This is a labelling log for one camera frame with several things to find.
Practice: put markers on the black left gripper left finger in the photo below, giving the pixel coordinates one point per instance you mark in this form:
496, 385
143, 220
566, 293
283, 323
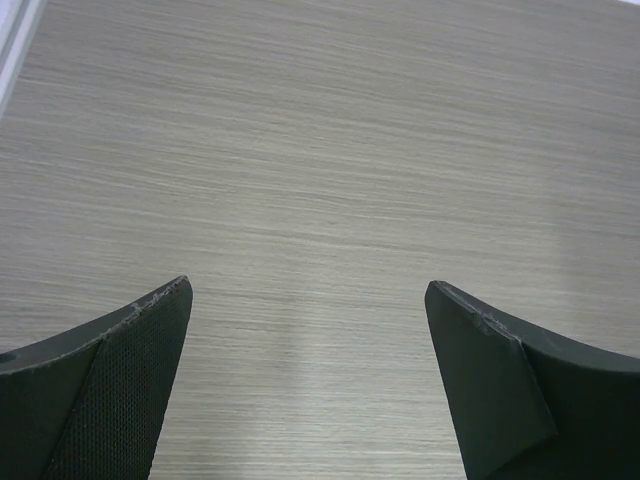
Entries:
90, 402

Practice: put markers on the aluminium left corner post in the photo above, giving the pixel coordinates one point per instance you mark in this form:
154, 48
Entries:
19, 21

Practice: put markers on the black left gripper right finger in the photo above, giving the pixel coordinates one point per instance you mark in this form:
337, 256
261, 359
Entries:
528, 403

